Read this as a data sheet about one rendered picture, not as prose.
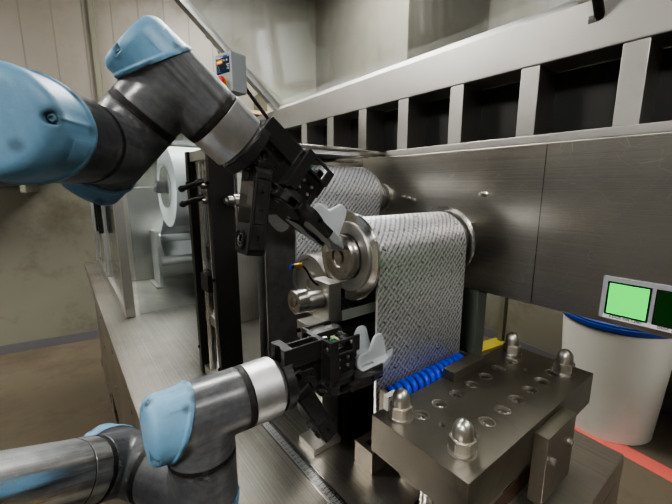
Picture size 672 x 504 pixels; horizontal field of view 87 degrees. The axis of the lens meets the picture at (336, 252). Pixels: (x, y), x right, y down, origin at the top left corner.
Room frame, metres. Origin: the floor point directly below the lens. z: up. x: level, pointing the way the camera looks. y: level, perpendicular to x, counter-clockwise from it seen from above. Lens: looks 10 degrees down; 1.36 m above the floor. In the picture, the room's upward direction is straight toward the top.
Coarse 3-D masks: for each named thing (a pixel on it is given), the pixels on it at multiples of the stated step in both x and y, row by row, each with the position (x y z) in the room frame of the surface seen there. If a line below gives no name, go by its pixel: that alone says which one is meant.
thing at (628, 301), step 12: (612, 288) 0.55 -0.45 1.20; (624, 288) 0.54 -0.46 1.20; (636, 288) 0.53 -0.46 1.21; (612, 300) 0.55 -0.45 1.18; (624, 300) 0.54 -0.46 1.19; (636, 300) 0.53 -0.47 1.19; (648, 300) 0.52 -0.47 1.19; (612, 312) 0.55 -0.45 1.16; (624, 312) 0.54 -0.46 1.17; (636, 312) 0.53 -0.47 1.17
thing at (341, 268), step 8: (344, 240) 0.55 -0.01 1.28; (352, 240) 0.55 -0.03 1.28; (344, 248) 0.55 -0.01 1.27; (352, 248) 0.54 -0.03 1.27; (328, 256) 0.58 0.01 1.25; (336, 256) 0.57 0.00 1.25; (344, 256) 0.55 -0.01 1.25; (352, 256) 0.54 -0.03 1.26; (360, 256) 0.54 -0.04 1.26; (328, 264) 0.58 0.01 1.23; (336, 264) 0.57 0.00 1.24; (344, 264) 0.55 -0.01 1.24; (352, 264) 0.53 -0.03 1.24; (360, 264) 0.54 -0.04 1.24; (336, 272) 0.57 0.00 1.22; (344, 272) 0.55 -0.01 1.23; (352, 272) 0.54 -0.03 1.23
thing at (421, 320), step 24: (384, 288) 0.54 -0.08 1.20; (408, 288) 0.58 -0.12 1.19; (432, 288) 0.61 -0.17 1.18; (456, 288) 0.66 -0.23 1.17; (384, 312) 0.54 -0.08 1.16; (408, 312) 0.58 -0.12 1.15; (432, 312) 0.62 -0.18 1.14; (456, 312) 0.66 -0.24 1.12; (384, 336) 0.54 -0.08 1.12; (408, 336) 0.58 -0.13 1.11; (432, 336) 0.62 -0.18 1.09; (456, 336) 0.67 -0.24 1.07; (408, 360) 0.58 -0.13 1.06; (432, 360) 0.62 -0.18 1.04; (384, 384) 0.54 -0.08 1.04
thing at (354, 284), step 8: (344, 224) 0.58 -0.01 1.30; (352, 224) 0.56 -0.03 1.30; (344, 232) 0.58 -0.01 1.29; (352, 232) 0.56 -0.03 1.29; (360, 232) 0.54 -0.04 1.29; (360, 240) 0.54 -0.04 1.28; (360, 248) 0.54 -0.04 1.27; (368, 248) 0.53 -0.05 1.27; (368, 256) 0.53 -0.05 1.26; (368, 264) 0.53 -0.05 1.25; (360, 272) 0.54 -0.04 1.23; (368, 272) 0.53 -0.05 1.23; (344, 280) 0.57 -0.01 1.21; (352, 280) 0.56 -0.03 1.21; (360, 280) 0.54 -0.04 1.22; (344, 288) 0.57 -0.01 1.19; (352, 288) 0.56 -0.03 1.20
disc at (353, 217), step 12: (348, 216) 0.57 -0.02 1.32; (360, 216) 0.55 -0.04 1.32; (360, 228) 0.55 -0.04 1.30; (372, 240) 0.53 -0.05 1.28; (324, 252) 0.63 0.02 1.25; (372, 252) 0.53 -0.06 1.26; (324, 264) 0.63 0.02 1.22; (372, 264) 0.53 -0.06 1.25; (372, 276) 0.53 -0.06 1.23; (360, 288) 0.55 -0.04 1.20; (372, 288) 0.53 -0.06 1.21
